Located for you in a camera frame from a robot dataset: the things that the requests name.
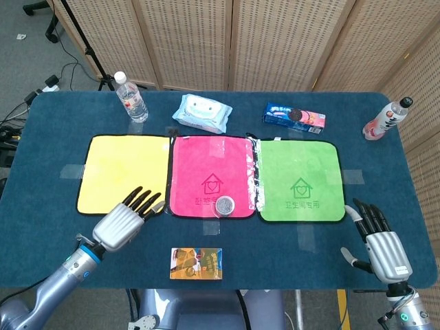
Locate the clear water bottle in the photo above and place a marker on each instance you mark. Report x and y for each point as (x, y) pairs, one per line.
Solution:
(134, 103)

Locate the green microfiber cloth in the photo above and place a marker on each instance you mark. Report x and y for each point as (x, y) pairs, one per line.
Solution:
(302, 161)

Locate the white paper scrap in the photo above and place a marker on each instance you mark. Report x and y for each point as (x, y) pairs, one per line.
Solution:
(21, 36)

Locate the pink microfiber cloth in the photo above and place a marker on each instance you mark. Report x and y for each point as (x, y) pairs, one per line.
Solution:
(209, 161)

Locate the blue felt table cover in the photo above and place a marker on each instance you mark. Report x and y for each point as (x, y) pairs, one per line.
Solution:
(258, 254)

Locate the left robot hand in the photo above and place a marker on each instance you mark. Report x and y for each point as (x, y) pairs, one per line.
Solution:
(117, 227)

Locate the white power strip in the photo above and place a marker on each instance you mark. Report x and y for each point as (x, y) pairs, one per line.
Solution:
(51, 88)

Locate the black office chair base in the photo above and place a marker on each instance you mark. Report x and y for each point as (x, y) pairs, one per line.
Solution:
(51, 27)

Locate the pink drink bottle black cap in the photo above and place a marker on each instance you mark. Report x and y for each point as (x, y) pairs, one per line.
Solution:
(385, 120)

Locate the blue cookie box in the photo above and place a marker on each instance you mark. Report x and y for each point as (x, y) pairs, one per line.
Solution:
(295, 118)

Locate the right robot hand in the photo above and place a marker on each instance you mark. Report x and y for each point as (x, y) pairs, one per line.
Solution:
(388, 254)

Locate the yellow microfiber cloth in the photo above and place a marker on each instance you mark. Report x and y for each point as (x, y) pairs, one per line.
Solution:
(120, 165)

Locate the light blue wet wipes pack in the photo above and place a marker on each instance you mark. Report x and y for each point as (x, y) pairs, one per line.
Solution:
(203, 113)

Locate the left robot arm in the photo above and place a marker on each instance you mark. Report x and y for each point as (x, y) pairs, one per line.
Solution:
(58, 278)

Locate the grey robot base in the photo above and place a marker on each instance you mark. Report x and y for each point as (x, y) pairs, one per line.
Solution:
(192, 309)

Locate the grey metal table leg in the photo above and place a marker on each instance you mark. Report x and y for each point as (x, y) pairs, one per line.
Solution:
(299, 309)

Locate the black tripod stand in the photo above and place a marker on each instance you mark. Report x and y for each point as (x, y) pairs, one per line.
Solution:
(90, 51)

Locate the wicker folding screen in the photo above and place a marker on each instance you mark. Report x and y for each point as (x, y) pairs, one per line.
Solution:
(192, 41)

